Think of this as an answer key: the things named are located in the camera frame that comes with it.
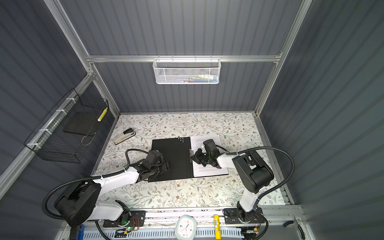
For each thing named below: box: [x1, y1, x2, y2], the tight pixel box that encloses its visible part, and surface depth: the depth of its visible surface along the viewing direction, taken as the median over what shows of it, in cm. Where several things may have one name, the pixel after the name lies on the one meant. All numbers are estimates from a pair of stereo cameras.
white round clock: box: [174, 214, 197, 240], surface depth 70 cm
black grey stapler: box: [114, 128, 136, 145], surface depth 106 cm
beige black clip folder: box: [148, 136, 194, 182], surface depth 103 cm
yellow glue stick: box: [213, 215, 222, 240], surface depth 71 cm
